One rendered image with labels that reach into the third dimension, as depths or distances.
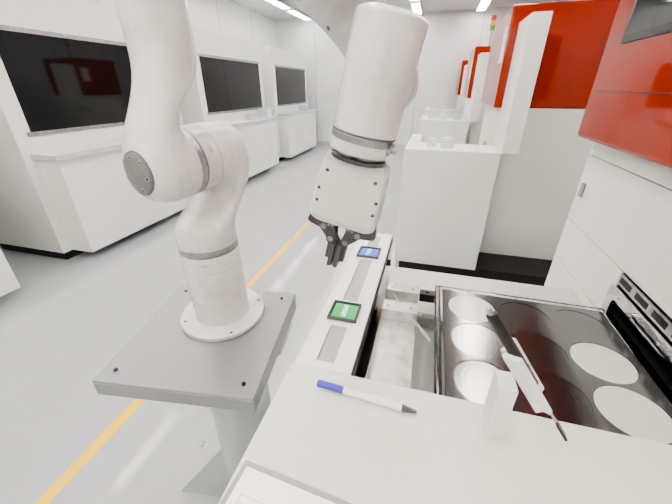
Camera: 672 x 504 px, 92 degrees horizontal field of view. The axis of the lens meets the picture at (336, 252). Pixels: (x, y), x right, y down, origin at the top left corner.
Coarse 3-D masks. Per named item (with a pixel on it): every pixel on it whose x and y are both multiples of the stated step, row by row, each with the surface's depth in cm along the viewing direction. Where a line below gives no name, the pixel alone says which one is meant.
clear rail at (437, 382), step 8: (440, 304) 75; (440, 312) 72; (440, 320) 70; (440, 328) 67; (440, 336) 65; (440, 344) 63; (440, 352) 61; (440, 360) 59; (440, 368) 58; (440, 376) 56; (440, 384) 55; (440, 392) 53
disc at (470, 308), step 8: (456, 296) 78; (464, 296) 78; (472, 296) 78; (456, 304) 75; (464, 304) 75; (472, 304) 75; (480, 304) 75; (488, 304) 75; (456, 312) 72; (464, 312) 72; (472, 312) 72; (480, 312) 72; (472, 320) 70; (480, 320) 70
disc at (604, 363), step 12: (576, 348) 62; (588, 348) 62; (600, 348) 62; (576, 360) 60; (588, 360) 60; (600, 360) 60; (612, 360) 60; (624, 360) 60; (588, 372) 57; (600, 372) 57; (612, 372) 57; (624, 372) 57; (636, 372) 57
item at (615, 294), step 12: (612, 288) 75; (612, 300) 74; (624, 300) 70; (612, 312) 76; (624, 312) 69; (636, 312) 66; (612, 324) 73; (636, 324) 65; (648, 324) 62; (624, 336) 69; (648, 336) 62; (660, 336) 59; (636, 348) 66; (660, 348) 58; (648, 372) 61; (660, 384) 58
